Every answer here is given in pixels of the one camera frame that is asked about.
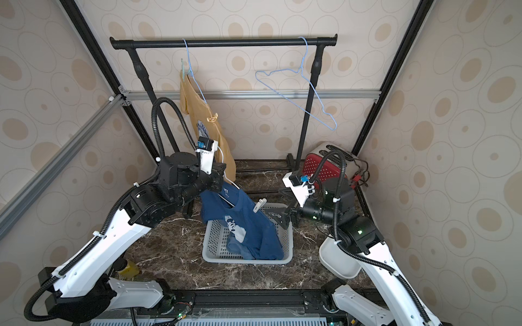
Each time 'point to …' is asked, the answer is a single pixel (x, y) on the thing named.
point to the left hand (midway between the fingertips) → (230, 164)
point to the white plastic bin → (338, 261)
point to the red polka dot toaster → (331, 168)
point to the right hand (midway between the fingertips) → (281, 198)
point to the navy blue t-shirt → (251, 233)
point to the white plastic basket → (215, 241)
